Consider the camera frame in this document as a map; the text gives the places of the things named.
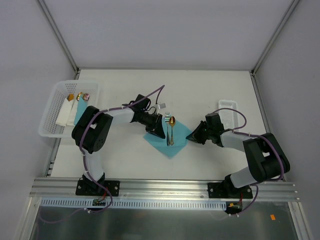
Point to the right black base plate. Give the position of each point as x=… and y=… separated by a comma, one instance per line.
x=219, y=190

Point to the silver fork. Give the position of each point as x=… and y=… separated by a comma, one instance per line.
x=167, y=121

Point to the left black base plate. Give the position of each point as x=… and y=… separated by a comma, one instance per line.
x=112, y=187

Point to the aluminium mounting rail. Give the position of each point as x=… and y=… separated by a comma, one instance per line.
x=152, y=189

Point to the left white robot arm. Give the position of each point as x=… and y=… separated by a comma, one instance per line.
x=90, y=134

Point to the orange sticker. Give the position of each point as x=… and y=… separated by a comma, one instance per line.
x=273, y=218

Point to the orange utensil tip in basket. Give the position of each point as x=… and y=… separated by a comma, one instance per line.
x=70, y=97

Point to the white rolled napkin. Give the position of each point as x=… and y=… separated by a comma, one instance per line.
x=64, y=112
x=72, y=115

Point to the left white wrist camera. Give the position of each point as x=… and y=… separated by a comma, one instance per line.
x=160, y=106

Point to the right aluminium frame post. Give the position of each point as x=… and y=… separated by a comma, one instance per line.
x=280, y=26

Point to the gold spoon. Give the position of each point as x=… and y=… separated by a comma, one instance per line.
x=172, y=122
x=79, y=96

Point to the left white rolled napkin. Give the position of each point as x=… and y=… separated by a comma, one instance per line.
x=64, y=112

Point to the blue paper napkin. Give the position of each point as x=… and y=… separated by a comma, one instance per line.
x=180, y=132

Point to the gold spoon in basket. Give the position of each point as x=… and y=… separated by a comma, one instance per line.
x=79, y=96

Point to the right white plastic tray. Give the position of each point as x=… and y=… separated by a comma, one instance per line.
x=228, y=117

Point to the rolled blue napkin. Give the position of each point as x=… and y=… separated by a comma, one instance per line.
x=81, y=107

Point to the middle white rolled napkin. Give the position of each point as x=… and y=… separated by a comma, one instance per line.
x=72, y=115

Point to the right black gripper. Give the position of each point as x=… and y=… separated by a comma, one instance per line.
x=202, y=132

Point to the aluminium frame post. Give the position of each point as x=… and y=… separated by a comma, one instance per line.
x=57, y=33
x=280, y=26

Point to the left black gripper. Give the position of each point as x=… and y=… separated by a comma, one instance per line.
x=155, y=124

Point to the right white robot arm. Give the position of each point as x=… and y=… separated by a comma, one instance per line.
x=265, y=158

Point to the white slotted cable duct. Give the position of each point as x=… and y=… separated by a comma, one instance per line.
x=93, y=203

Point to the left white plastic basket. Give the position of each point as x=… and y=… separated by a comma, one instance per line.
x=59, y=93

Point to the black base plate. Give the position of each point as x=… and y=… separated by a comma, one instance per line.
x=219, y=190
x=112, y=187

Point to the left aluminium frame post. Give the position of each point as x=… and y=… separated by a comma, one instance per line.
x=57, y=33

